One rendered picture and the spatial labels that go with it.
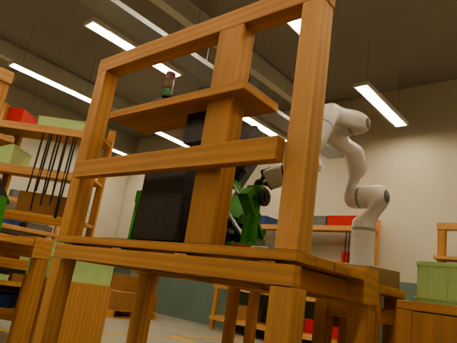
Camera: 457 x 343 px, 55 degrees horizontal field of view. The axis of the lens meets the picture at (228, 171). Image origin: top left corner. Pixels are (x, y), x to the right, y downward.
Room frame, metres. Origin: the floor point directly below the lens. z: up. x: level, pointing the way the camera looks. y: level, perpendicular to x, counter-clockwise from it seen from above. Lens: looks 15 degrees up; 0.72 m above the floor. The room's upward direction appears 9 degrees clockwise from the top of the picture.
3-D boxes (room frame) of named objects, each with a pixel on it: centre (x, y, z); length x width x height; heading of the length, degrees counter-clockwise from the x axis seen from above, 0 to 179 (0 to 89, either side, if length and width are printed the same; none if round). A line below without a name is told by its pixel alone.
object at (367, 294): (2.41, -0.11, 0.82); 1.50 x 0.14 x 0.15; 49
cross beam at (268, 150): (1.92, 0.32, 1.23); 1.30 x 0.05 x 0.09; 49
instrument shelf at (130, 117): (2.00, 0.24, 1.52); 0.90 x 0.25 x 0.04; 49
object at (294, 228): (1.97, 0.27, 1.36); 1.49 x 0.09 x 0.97; 49
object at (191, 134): (1.97, 0.13, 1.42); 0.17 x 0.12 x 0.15; 49
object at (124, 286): (8.67, 1.61, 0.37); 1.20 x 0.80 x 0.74; 145
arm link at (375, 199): (2.23, -0.75, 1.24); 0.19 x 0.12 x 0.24; 44
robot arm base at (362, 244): (2.26, -0.74, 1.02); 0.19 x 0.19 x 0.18
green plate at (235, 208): (2.20, -0.02, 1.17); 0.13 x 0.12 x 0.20; 49
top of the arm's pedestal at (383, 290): (2.27, -0.74, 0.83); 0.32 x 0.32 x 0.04; 44
